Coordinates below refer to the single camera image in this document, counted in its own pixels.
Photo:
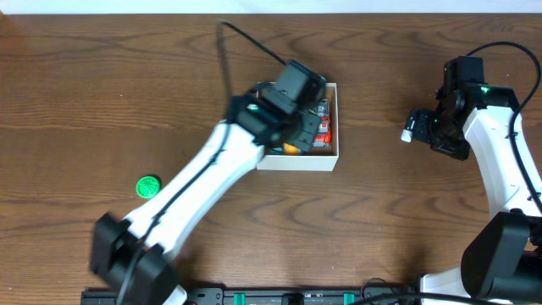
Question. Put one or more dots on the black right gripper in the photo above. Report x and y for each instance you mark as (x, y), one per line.
(417, 127)

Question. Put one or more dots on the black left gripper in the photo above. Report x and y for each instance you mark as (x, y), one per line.
(312, 128)

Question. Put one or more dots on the red toy fire truck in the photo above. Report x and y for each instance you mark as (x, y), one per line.
(323, 137)

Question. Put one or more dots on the orange and blue toy fish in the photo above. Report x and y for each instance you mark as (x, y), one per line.
(286, 149)

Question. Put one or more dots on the green round spinning top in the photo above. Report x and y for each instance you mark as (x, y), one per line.
(147, 187)

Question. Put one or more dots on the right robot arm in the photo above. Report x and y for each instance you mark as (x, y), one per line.
(503, 262)

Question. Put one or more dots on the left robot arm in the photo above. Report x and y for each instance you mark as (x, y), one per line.
(135, 255)

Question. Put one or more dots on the white cardboard box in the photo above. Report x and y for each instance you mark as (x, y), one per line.
(319, 159)

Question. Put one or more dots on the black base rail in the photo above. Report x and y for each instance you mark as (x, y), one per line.
(306, 295)

